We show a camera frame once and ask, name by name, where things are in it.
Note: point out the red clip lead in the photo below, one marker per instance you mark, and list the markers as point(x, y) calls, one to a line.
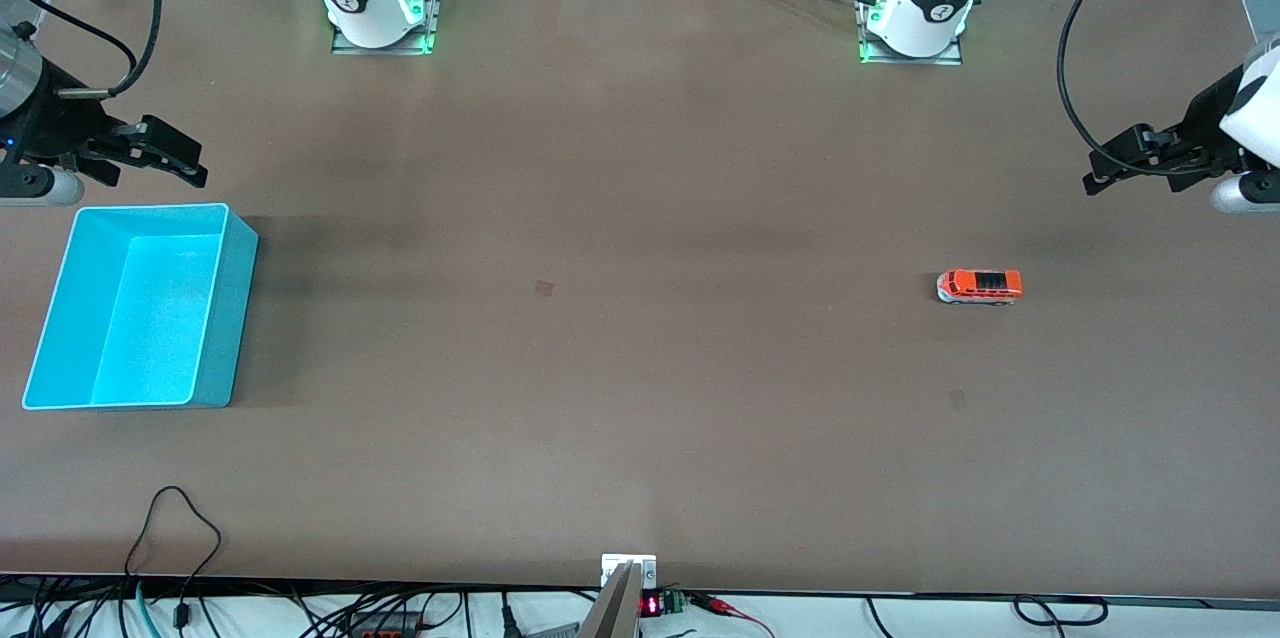
point(725, 607)

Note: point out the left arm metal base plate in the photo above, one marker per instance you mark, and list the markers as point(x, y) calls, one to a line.
point(945, 59)

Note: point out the grey camera mount bar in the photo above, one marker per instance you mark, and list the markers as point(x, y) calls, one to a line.
point(612, 613)

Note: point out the blue plastic box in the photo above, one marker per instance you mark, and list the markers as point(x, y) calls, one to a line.
point(130, 318)

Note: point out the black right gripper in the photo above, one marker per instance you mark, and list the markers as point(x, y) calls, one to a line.
point(58, 123)

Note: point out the orange toy bus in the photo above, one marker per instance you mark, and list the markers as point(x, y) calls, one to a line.
point(980, 285)

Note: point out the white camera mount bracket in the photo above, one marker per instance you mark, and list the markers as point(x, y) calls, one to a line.
point(612, 563)

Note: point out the small red display board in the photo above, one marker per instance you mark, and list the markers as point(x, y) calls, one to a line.
point(662, 604)

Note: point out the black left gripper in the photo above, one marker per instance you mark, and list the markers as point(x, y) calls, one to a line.
point(1203, 121)

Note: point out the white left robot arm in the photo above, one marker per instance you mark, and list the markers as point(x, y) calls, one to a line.
point(930, 8)

